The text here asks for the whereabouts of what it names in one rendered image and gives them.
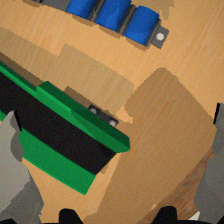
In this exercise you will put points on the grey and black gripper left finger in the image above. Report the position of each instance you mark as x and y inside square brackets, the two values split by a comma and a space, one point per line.
[20, 199]

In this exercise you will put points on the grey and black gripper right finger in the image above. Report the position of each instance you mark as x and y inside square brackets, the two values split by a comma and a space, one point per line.
[209, 197]

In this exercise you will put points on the blue cylinder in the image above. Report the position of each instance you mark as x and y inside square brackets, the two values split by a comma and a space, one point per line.
[81, 8]
[112, 13]
[141, 24]

